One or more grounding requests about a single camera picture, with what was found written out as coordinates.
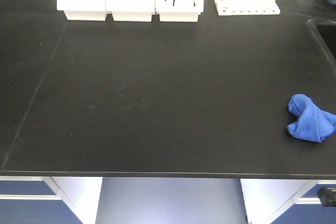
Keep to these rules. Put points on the black lab sink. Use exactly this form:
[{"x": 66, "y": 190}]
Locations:
[{"x": 323, "y": 31}]

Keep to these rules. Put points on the blue drawer cabinet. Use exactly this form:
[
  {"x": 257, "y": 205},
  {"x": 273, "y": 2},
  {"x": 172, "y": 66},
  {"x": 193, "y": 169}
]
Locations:
[
  {"x": 286, "y": 201},
  {"x": 32, "y": 200}
]

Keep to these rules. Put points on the right blue drawer cabinet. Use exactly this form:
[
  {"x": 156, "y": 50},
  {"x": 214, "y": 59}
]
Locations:
[{"x": 286, "y": 201}]

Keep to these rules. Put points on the blue microfiber cloth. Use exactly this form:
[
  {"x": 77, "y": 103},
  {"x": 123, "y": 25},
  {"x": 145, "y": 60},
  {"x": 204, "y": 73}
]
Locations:
[{"x": 312, "y": 124}]

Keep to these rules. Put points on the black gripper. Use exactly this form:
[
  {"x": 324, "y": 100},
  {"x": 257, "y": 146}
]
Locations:
[{"x": 327, "y": 196}]

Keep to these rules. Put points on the left blue drawer cabinet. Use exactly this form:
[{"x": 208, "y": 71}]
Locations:
[{"x": 32, "y": 200}]

